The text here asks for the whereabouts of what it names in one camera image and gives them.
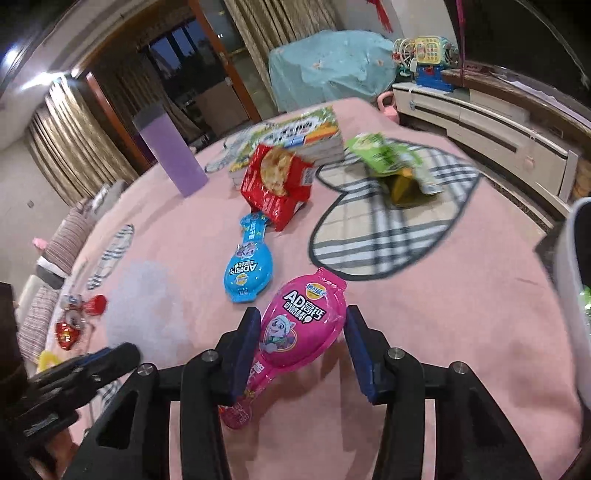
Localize crushed red can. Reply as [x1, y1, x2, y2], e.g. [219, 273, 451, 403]
[55, 309, 85, 351]

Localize blue candy blister pack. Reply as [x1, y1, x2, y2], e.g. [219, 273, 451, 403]
[223, 212, 273, 303]

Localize pink candy blister pack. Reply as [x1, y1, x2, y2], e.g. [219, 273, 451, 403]
[219, 268, 346, 430]

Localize pink blanket with plaid patches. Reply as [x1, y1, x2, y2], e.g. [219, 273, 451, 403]
[72, 99, 583, 479]

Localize white round trash bin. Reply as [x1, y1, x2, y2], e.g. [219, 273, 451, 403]
[554, 197, 590, 408]

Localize white tv cabinet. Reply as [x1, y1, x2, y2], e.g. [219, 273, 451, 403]
[393, 82, 579, 207]

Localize green yellow snack bag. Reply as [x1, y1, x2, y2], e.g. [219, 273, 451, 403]
[346, 133, 444, 208]

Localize black trash bag liner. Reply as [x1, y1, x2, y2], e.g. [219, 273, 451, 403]
[535, 230, 560, 286]

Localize person's left hand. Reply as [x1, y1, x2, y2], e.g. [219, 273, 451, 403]
[30, 436, 79, 480]

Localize striped cushion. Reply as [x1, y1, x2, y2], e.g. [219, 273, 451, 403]
[42, 207, 95, 275]

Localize beige patterned curtains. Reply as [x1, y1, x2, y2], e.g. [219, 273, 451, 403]
[25, 76, 138, 206]

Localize pink kettlebell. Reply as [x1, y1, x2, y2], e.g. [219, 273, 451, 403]
[377, 90, 400, 124]

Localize yellow ring toy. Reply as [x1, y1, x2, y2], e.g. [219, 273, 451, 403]
[36, 350, 62, 374]

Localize teal covered furniture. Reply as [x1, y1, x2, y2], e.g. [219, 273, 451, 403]
[267, 30, 397, 112]

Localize crushed green soda can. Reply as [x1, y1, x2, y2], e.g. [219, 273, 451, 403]
[579, 285, 591, 328]

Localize colourful toy phone set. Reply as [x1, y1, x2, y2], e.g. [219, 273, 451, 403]
[392, 36, 460, 92]

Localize red snack bag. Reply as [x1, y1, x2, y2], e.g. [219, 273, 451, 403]
[240, 144, 315, 231]

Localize purple tall tumbler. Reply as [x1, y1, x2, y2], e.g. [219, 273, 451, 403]
[133, 103, 208, 197]

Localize red chinese knot decoration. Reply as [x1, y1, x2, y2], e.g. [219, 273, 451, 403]
[367, 0, 394, 33]

